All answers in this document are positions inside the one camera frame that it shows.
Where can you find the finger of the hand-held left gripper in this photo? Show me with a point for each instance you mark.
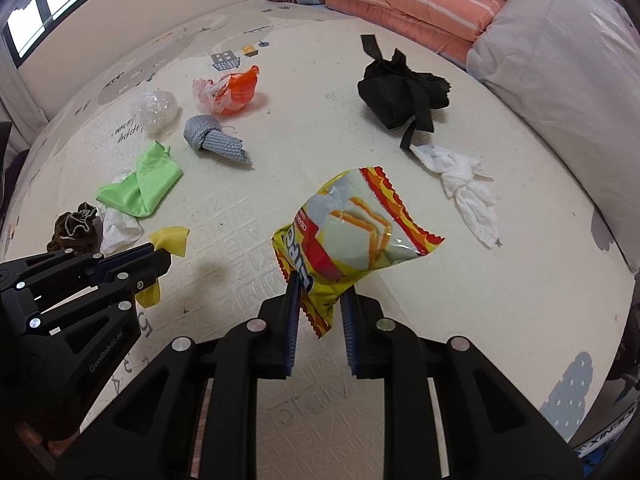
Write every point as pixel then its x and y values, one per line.
pixel 125 261
pixel 145 267

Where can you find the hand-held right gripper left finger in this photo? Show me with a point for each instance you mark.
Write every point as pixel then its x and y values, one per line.
pixel 292 332

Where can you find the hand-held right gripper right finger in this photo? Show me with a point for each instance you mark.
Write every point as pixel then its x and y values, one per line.
pixel 350 335

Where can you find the yellow cloth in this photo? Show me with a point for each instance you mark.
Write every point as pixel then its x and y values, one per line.
pixel 172 240

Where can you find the yellow snack bag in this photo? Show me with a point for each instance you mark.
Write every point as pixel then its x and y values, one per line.
pixel 350 230

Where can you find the clear bubble wrap ball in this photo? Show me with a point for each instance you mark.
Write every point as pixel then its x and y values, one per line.
pixel 155 110

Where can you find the orange plastic bag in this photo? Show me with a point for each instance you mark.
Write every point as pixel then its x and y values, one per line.
pixel 240 87

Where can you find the white crumpled cloth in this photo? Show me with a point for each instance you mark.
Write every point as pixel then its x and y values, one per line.
pixel 117 234

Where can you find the brown crumpled cloth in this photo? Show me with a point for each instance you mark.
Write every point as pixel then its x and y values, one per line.
pixel 72 230

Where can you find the green cloth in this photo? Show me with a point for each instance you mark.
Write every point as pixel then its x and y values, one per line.
pixel 142 185

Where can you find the grey knotted cloth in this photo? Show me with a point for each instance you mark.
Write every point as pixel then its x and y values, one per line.
pixel 200 132

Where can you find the white crumpled tissue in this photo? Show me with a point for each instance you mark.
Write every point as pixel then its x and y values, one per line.
pixel 465 180

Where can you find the printed play mat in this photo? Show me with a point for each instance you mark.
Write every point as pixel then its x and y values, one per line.
pixel 310 125

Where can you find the black cloth bundle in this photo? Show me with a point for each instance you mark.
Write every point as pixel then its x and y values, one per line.
pixel 390 90

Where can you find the white plastic-wrapped bedding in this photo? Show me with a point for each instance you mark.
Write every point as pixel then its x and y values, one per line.
pixel 565 85

